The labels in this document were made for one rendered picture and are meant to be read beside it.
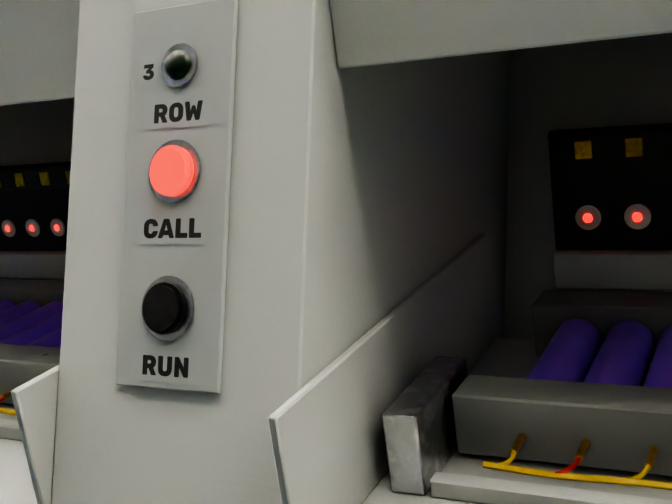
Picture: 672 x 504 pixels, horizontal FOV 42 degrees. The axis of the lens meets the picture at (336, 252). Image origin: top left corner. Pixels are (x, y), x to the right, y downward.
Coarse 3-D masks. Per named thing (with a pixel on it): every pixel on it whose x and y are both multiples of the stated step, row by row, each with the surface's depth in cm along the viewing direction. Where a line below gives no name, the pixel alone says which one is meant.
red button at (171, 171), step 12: (156, 156) 28; (168, 156) 27; (180, 156) 27; (156, 168) 28; (168, 168) 27; (180, 168) 27; (192, 168) 27; (156, 180) 28; (168, 180) 27; (180, 180) 27; (168, 192) 28; (180, 192) 27
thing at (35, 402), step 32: (0, 256) 55; (32, 256) 53; (64, 256) 52; (32, 384) 29; (0, 416) 40; (32, 416) 29; (0, 448) 36; (32, 448) 29; (0, 480) 33; (32, 480) 29
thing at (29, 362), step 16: (0, 352) 41; (16, 352) 40; (32, 352) 40; (48, 352) 40; (0, 368) 40; (16, 368) 39; (32, 368) 39; (48, 368) 38; (0, 384) 40; (16, 384) 40; (0, 400) 38
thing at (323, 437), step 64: (640, 128) 36; (576, 192) 38; (640, 192) 37; (576, 256) 38; (640, 256) 37; (384, 320) 30; (448, 320) 35; (576, 320) 36; (640, 320) 36; (320, 384) 26; (384, 384) 30; (448, 384) 30; (512, 384) 30; (576, 384) 29; (640, 384) 34; (320, 448) 26; (384, 448) 30; (448, 448) 30; (512, 448) 28; (576, 448) 28; (640, 448) 27
